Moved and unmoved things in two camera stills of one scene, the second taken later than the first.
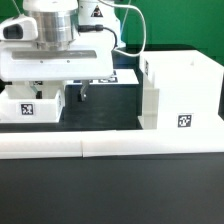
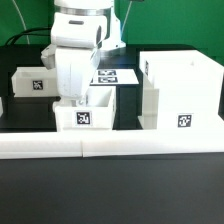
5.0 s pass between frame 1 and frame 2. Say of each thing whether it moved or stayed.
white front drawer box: moved
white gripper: moved
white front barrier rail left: stayed
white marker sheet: stayed
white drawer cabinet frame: stayed
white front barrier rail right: stayed
